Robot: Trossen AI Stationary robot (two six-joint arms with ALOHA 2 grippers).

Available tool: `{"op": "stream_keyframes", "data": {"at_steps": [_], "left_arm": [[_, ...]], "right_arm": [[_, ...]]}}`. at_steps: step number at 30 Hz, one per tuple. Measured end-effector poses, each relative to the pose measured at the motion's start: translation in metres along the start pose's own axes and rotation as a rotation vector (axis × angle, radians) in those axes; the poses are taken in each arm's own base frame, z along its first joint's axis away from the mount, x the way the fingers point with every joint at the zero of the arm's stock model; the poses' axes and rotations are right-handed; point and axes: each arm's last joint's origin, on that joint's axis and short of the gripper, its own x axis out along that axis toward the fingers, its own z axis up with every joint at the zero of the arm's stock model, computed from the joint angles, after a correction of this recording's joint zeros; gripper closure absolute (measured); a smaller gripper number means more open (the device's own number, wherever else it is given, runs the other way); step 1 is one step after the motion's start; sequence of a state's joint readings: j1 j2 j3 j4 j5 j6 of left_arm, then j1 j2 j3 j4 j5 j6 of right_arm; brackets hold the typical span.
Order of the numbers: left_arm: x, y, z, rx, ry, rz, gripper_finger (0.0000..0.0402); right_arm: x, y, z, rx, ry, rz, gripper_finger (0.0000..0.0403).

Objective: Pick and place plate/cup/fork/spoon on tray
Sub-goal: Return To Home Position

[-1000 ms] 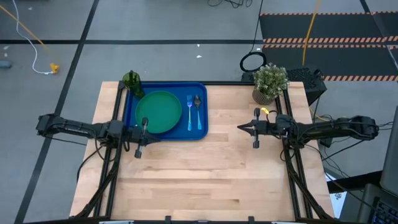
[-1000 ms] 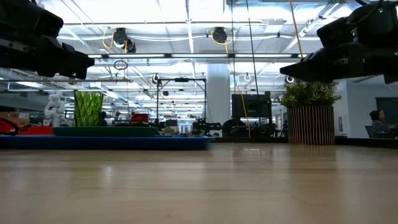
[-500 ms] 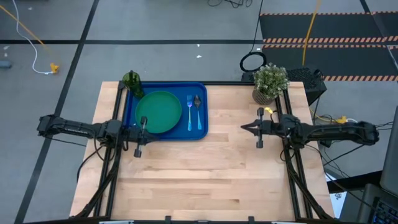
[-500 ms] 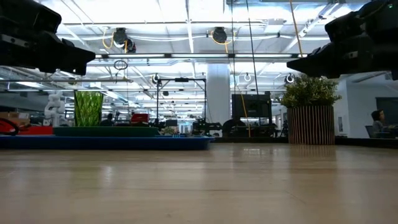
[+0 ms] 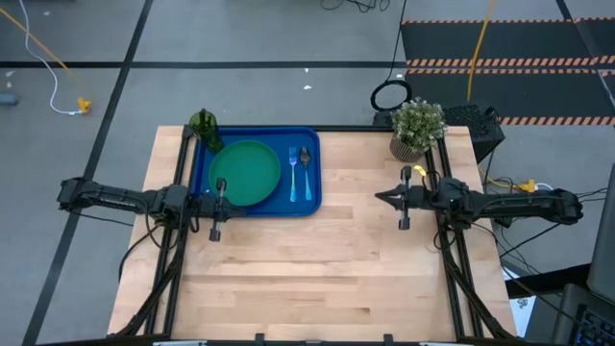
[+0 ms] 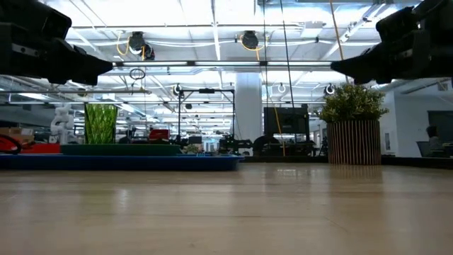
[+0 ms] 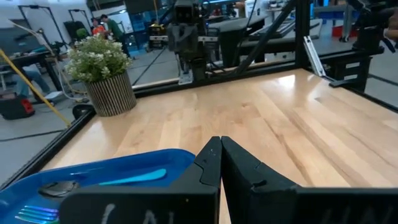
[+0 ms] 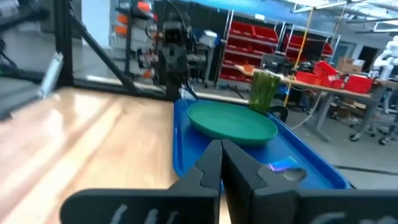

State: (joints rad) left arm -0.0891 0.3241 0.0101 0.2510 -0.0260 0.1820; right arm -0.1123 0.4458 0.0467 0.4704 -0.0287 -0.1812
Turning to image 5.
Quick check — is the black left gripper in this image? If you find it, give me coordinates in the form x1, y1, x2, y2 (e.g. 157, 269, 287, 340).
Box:
194, 177, 247, 241

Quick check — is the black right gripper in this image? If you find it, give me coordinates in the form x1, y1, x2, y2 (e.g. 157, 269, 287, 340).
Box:
374, 165, 433, 231

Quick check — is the green plastic plate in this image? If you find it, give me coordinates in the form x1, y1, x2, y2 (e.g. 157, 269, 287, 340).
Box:
208, 139, 283, 208

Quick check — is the iridescent fork with teal handle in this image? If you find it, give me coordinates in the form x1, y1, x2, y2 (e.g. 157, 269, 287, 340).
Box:
287, 146, 299, 203

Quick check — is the green ribbed plastic cup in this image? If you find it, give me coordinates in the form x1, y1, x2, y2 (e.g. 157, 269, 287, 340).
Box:
188, 108, 225, 154

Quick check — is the spoon with teal handle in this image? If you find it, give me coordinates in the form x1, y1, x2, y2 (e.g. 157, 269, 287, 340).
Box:
299, 145, 313, 202

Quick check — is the blue plastic tray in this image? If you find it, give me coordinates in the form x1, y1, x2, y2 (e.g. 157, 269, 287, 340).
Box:
190, 126, 322, 218

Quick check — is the artificial plant in ribbed pot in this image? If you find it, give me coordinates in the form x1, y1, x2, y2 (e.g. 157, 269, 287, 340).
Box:
388, 97, 449, 163

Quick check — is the white printed paper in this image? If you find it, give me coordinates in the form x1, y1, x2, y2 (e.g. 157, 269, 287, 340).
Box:
507, 295, 530, 324

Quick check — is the black hazard-striped floor mat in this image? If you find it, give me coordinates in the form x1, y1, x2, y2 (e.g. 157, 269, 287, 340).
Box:
401, 17, 615, 127

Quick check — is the black side desk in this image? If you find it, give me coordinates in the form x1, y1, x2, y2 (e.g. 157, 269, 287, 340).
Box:
504, 262, 615, 346

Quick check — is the grey computer monitor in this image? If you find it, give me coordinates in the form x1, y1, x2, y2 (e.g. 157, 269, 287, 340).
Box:
588, 162, 615, 305

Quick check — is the black keyboard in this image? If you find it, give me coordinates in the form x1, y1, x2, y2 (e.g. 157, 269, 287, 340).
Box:
574, 307, 615, 346

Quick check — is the black aluminium table frame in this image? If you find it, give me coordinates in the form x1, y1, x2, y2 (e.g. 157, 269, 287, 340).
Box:
114, 123, 518, 342

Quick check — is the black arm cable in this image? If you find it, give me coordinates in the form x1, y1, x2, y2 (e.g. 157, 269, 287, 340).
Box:
117, 222, 162, 285

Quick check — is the hanging black cable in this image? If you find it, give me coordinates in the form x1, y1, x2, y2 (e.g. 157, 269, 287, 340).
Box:
369, 0, 413, 112

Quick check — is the hanging yellow cable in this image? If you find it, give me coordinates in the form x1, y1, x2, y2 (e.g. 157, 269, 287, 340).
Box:
467, 0, 497, 103

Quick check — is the black floor cable bundle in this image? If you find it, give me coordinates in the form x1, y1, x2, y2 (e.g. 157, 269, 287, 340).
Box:
319, 0, 391, 13

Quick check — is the yellow floor cable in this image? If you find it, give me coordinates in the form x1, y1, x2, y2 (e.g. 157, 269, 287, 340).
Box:
0, 6, 93, 103

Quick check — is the white floor cable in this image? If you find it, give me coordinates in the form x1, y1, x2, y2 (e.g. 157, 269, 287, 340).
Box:
17, 0, 84, 117

